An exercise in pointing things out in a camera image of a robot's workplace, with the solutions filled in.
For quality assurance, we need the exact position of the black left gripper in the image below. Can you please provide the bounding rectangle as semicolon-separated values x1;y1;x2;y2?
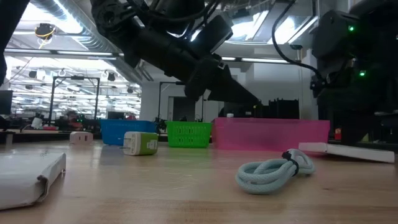
183;55;259;105

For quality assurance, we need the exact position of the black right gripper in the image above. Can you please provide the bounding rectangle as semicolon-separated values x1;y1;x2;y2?
317;88;379;146

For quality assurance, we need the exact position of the light blue cable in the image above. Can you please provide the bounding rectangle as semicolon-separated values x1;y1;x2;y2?
234;148;316;195

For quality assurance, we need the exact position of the green and white charger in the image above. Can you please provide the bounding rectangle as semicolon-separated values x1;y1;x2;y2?
122;131;159;157

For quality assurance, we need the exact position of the white power adapter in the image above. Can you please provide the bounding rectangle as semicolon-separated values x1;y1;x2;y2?
69;131;94;146

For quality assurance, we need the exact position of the pinkish red translucent bin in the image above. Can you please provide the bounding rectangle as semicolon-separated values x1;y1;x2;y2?
212;117;331;152

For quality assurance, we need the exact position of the long ceiling light strip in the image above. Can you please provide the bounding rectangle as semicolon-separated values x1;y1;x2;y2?
4;49;118;58
221;56;290;64

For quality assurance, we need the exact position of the black shelf unit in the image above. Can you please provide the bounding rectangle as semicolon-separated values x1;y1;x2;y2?
252;98;300;120

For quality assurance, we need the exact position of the green plastic mesh basket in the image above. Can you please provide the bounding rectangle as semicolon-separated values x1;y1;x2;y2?
165;121;213;149

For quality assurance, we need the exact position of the blue plastic mesh basket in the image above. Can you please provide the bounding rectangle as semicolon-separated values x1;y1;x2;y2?
99;119;157;147

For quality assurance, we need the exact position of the person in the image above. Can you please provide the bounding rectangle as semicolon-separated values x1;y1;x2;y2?
63;110;83;131

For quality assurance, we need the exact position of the black computer monitor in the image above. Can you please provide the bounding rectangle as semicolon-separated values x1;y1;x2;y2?
0;90;14;116

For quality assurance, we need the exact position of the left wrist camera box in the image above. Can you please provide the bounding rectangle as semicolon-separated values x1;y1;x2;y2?
188;14;234;57

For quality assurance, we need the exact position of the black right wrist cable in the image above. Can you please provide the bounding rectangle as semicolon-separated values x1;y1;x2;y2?
272;0;326;82

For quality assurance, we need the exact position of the silver ventilation duct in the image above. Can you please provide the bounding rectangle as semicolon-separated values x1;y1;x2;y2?
30;0;144;82

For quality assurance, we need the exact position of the black metal frame stand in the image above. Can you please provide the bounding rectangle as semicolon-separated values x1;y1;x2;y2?
48;75;101;126

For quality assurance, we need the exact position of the yellow cable reel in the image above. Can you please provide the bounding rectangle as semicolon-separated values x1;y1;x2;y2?
34;22;57;49

